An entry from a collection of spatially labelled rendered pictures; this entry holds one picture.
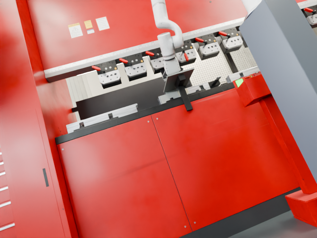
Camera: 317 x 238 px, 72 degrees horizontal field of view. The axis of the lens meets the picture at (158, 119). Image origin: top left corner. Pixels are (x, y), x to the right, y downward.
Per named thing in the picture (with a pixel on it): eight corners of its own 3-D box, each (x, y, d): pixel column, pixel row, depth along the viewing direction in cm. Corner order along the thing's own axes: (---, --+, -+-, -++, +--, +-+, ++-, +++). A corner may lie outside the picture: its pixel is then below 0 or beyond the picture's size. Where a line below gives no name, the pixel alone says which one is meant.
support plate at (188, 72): (167, 76, 132) (167, 75, 132) (163, 92, 158) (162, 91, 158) (194, 68, 135) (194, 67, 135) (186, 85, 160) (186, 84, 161)
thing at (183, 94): (190, 106, 131) (178, 74, 135) (185, 113, 144) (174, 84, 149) (196, 104, 131) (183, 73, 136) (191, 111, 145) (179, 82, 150)
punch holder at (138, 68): (128, 76, 156) (121, 57, 159) (128, 81, 164) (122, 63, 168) (147, 71, 158) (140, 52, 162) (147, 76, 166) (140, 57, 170)
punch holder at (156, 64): (154, 69, 159) (146, 50, 162) (153, 74, 167) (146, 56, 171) (173, 63, 161) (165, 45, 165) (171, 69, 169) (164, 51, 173)
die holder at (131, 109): (69, 138, 143) (65, 125, 145) (71, 140, 149) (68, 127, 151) (141, 115, 151) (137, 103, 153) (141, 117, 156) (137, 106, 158)
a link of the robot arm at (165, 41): (176, 50, 146) (162, 54, 148) (171, 30, 140) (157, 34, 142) (175, 53, 139) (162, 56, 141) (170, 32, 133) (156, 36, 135)
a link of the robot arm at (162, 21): (177, 4, 145) (185, 48, 142) (154, 12, 148) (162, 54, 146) (174, -4, 136) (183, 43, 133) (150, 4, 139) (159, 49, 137)
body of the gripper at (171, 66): (175, 53, 148) (179, 69, 153) (161, 58, 147) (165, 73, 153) (178, 55, 141) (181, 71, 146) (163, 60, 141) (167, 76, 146)
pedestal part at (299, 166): (309, 194, 108) (262, 97, 120) (302, 192, 114) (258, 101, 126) (321, 190, 108) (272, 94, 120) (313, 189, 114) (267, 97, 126)
